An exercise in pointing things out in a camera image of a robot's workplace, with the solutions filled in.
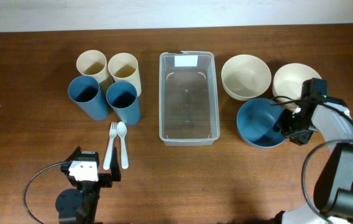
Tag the cream bowl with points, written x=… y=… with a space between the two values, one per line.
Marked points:
x=288 y=81
x=245 y=77

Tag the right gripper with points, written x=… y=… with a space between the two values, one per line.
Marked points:
x=298 y=139

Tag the white plastic spoon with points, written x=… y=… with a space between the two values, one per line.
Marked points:
x=121 y=132

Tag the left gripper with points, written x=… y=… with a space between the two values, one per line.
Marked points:
x=105 y=178

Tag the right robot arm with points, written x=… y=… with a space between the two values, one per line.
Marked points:
x=332 y=200

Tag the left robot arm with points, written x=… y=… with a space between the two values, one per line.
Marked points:
x=79 y=204

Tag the blue cup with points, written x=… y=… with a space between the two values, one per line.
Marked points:
x=86 y=92
x=124 y=100

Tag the white plastic fork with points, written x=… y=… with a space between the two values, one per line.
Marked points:
x=108 y=155

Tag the cream cup back right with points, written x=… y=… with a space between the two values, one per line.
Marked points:
x=125 y=67

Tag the blue bowl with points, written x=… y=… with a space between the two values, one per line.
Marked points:
x=257 y=123

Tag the cream cup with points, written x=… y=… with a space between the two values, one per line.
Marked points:
x=125 y=67
x=93 y=63

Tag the cream cup back left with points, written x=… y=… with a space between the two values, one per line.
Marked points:
x=93 y=63

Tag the clear plastic container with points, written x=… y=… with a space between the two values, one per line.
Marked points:
x=188 y=99

